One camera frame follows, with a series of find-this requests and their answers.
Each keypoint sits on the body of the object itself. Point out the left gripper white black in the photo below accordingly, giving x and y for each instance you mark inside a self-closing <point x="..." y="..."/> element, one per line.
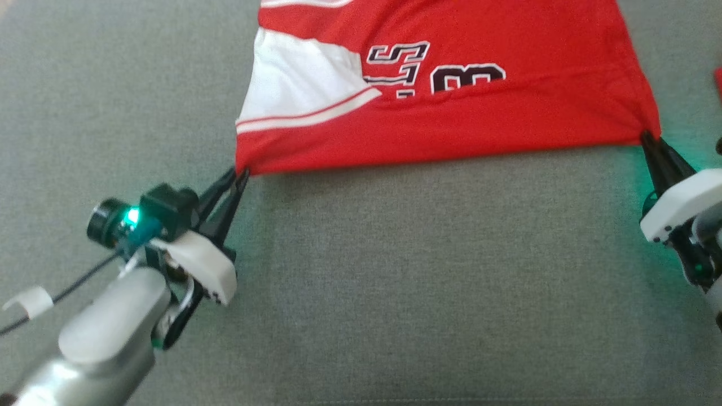
<point x="203" y="265"/>

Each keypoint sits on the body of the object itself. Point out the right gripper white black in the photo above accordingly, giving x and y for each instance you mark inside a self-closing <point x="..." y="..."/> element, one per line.
<point x="679" y="203"/>

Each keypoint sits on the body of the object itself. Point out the red white mesh shorts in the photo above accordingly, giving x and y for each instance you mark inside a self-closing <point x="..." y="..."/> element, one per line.
<point x="718" y="84"/>

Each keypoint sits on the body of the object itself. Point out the red white basketball jersey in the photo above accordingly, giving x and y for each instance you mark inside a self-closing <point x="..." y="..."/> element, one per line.
<point x="479" y="124"/>

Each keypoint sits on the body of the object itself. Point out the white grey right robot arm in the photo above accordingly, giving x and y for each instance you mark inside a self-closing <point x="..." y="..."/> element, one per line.
<point x="713" y="237"/>

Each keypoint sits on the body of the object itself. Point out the grey sofa seat cushion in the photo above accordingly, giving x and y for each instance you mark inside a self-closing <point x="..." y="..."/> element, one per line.
<point x="423" y="282"/>

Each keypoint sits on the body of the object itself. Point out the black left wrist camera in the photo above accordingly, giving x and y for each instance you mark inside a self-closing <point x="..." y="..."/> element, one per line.
<point x="158" y="211"/>

